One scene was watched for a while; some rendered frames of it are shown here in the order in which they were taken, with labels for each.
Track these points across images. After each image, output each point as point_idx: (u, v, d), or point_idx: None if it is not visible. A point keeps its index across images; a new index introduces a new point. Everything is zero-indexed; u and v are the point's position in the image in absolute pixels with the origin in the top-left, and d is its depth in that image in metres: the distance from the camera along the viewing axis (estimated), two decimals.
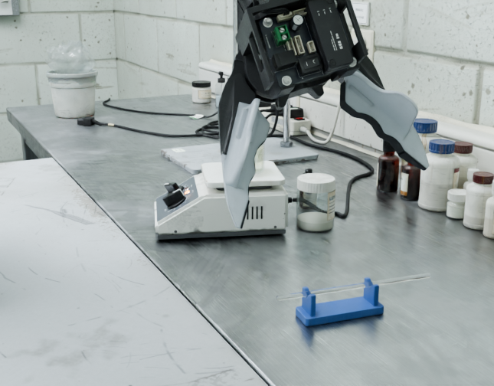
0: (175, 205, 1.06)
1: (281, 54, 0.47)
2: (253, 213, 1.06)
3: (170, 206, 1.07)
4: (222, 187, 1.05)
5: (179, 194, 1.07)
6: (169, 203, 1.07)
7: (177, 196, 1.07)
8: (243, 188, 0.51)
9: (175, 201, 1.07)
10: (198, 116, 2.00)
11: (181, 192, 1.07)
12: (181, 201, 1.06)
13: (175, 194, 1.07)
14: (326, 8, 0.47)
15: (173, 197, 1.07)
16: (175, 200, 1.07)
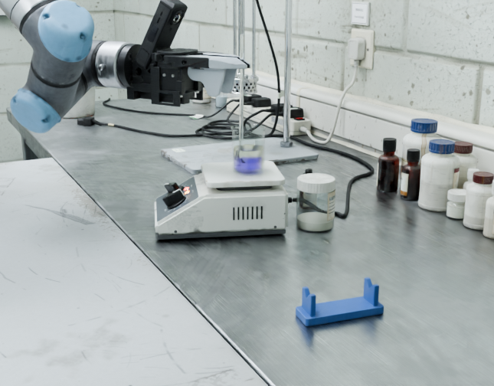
0: (175, 205, 1.06)
1: None
2: (253, 213, 1.06)
3: (170, 206, 1.07)
4: (222, 187, 1.05)
5: (179, 194, 1.07)
6: (169, 203, 1.07)
7: (177, 196, 1.07)
8: None
9: (175, 201, 1.07)
10: (198, 116, 2.00)
11: (181, 192, 1.07)
12: (181, 201, 1.06)
13: (175, 194, 1.07)
14: (164, 101, 1.11)
15: (173, 197, 1.07)
16: (175, 200, 1.07)
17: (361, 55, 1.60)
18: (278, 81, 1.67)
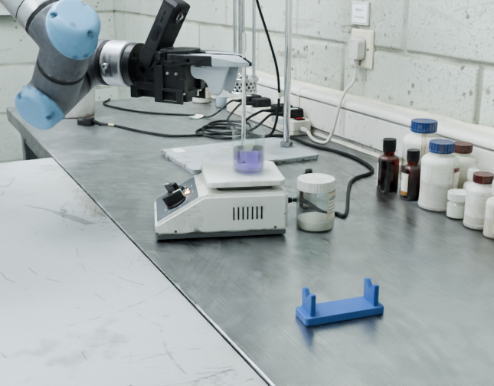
0: (175, 205, 1.06)
1: None
2: (253, 213, 1.06)
3: (170, 206, 1.07)
4: (222, 187, 1.05)
5: (179, 194, 1.07)
6: (169, 203, 1.07)
7: (177, 196, 1.07)
8: None
9: (175, 201, 1.07)
10: (198, 116, 2.00)
11: (181, 192, 1.07)
12: (181, 201, 1.06)
13: (175, 194, 1.07)
14: (167, 99, 1.12)
15: (173, 197, 1.07)
16: (175, 200, 1.07)
17: (361, 55, 1.60)
18: (278, 81, 1.67)
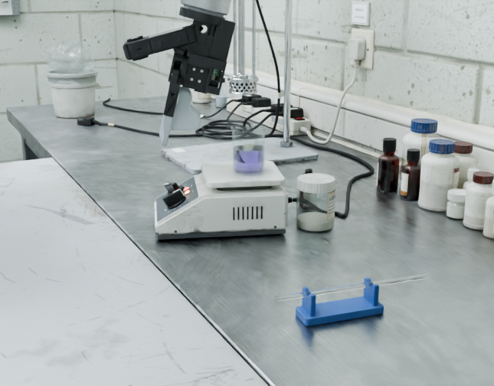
0: (175, 205, 1.06)
1: (217, 82, 1.09)
2: (253, 213, 1.06)
3: (170, 206, 1.07)
4: (222, 187, 1.05)
5: (179, 194, 1.07)
6: (169, 203, 1.07)
7: (177, 196, 1.07)
8: (170, 129, 1.11)
9: (175, 201, 1.07)
10: None
11: (181, 192, 1.07)
12: (181, 201, 1.06)
13: (175, 194, 1.07)
14: None
15: (173, 197, 1.07)
16: (175, 200, 1.07)
17: (361, 55, 1.60)
18: (278, 81, 1.67)
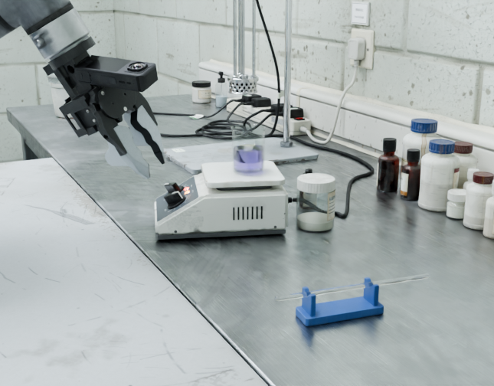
0: (171, 207, 1.06)
1: None
2: (253, 213, 1.06)
3: (168, 206, 1.07)
4: (222, 187, 1.05)
5: (177, 197, 1.06)
6: (169, 202, 1.08)
7: (175, 197, 1.06)
8: (153, 147, 1.07)
9: (174, 201, 1.07)
10: (198, 116, 2.00)
11: (178, 195, 1.06)
12: (178, 204, 1.06)
13: (173, 196, 1.06)
14: None
15: (171, 197, 1.07)
16: (173, 201, 1.07)
17: (361, 55, 1.60)
18: (278, 81, 1.67)
